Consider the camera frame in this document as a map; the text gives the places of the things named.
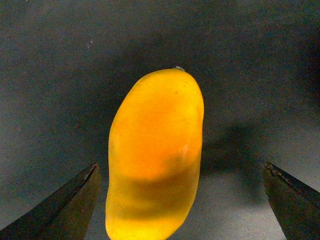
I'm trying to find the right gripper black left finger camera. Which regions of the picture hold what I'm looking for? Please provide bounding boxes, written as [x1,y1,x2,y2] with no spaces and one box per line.
[0,163,101,240]

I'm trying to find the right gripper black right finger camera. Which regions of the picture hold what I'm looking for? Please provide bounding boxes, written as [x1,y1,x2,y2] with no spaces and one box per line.
[262,161,320,240]

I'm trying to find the yellow mango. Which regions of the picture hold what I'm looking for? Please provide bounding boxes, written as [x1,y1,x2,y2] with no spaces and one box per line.
[105,67,204,240]

